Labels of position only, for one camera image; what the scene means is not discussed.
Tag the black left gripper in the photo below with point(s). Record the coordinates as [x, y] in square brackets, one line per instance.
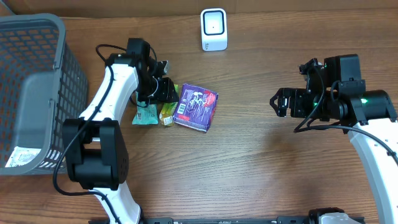
[166, 90]

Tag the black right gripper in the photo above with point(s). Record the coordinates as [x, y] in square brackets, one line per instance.
[296, 95]

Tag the teal snack packet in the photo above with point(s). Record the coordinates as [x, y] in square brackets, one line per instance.
[146, 113]

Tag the green yellow snack packet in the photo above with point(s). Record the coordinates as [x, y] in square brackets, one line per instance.
[166, 114]

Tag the purple Carefree package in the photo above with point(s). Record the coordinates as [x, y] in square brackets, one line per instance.
[196, 107]

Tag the white tube with gold cap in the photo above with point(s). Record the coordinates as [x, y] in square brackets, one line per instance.
[21, 156]

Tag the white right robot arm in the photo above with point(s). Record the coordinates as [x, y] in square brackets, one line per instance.
[335, 97]

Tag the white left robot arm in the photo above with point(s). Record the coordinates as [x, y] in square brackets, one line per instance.
[95, 153]

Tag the white barcode scanner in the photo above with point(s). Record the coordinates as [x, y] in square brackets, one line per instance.
[214, 29]

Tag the grey plastic mesh basket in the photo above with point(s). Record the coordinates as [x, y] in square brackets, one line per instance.
[42, 85]

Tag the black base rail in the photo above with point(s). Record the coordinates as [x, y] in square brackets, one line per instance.
[278, 220]

